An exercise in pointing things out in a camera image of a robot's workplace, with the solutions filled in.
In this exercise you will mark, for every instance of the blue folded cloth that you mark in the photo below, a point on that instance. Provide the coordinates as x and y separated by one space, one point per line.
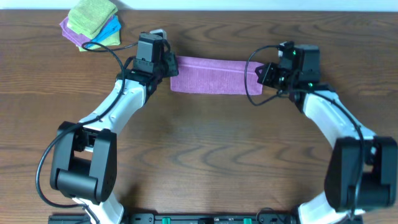
110 28

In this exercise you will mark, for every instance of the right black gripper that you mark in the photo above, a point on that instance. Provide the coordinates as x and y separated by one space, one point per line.
265 78

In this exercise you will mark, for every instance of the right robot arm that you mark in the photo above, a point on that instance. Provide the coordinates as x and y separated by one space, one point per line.
362 172

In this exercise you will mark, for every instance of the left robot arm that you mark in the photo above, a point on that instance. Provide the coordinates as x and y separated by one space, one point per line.
84 164

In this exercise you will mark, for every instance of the purple folded cloth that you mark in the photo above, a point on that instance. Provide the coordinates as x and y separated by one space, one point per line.
77 39

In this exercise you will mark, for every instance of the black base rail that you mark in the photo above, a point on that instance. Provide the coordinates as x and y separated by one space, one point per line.
210 218

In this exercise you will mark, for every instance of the top green folded cloth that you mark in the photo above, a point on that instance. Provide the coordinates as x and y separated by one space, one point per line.
89 16

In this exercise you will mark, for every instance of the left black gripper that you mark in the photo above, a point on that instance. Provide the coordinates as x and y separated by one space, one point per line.
170 64

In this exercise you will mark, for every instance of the purple microfiber cloth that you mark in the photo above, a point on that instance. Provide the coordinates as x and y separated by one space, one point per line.
215 77

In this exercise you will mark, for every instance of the bottom green folded cloth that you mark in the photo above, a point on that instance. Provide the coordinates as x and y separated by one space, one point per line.
111 40

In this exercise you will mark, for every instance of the green folded cloth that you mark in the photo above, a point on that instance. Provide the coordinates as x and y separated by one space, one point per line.
89 16
111 40

